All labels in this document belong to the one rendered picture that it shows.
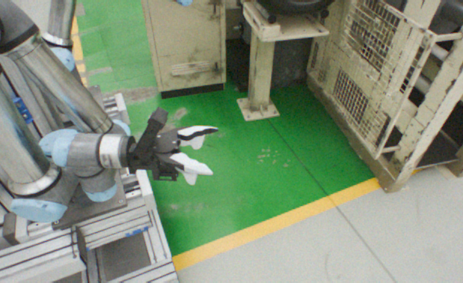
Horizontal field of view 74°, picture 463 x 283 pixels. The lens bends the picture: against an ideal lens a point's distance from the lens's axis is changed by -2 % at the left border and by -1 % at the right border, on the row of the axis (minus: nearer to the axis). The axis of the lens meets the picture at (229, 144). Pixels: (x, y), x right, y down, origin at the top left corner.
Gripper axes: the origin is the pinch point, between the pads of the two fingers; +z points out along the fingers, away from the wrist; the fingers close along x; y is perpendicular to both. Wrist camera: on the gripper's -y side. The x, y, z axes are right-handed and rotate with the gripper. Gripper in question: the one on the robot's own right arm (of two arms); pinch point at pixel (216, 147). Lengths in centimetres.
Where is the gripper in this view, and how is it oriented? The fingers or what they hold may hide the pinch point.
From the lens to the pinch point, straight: 66.7
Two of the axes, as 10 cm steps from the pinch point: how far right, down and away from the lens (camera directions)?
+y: -0.1, 8.0, 6.0
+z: 10.0, 0.3, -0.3
